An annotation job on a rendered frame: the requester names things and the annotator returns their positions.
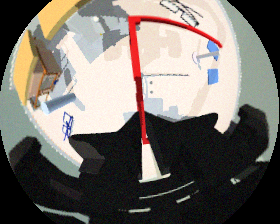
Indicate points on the light blue cylinder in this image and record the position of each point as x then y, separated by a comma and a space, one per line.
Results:
54, 103

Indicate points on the blue flat square pad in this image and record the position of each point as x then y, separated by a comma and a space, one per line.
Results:
212, 75
212, 47

